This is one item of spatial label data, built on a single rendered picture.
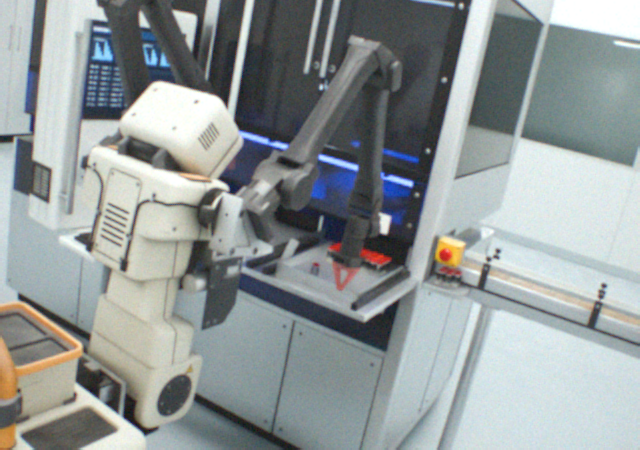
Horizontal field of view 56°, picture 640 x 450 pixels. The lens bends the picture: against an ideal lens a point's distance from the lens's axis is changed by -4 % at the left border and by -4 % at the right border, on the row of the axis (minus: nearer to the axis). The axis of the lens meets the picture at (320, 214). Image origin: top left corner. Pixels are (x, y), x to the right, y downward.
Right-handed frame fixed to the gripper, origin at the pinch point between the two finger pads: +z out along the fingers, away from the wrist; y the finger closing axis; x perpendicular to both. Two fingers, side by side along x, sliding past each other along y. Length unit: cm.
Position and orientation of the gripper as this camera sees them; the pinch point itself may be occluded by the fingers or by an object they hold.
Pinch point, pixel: (339, 287)
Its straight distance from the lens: 168.8
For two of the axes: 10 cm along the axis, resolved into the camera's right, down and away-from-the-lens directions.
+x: -8.6, -2.8, 4.2
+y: 4.3, 0.3, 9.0
